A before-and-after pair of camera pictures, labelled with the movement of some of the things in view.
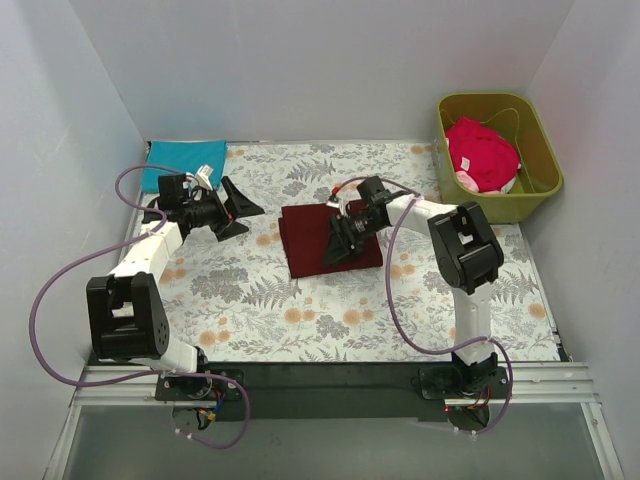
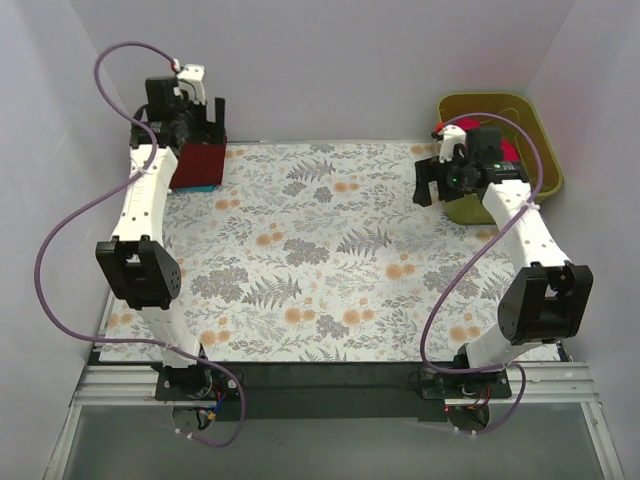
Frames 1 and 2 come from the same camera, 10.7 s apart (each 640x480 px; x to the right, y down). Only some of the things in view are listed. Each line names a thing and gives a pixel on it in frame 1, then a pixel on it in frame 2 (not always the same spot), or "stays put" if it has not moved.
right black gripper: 343,232 -> 435,173
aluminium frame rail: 531,384 stays put
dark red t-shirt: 305,228 -> 199,164
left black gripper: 223,214 -> 206,122
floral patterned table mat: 236,302 stays put
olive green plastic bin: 490,151 stays put
